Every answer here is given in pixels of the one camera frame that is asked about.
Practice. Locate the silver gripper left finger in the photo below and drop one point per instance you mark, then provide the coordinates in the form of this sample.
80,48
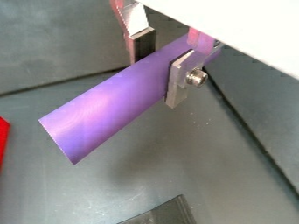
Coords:
140,34

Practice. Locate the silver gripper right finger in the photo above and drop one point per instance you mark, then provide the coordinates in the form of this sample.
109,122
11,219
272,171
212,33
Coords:
186,68

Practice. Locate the purple cylinder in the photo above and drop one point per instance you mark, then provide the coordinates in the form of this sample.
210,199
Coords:
84,123

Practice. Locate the red peg board block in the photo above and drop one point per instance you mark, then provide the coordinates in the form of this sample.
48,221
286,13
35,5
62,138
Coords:
5,131

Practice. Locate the black cradle stand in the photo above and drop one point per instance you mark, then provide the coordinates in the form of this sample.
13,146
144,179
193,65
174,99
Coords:
173,212

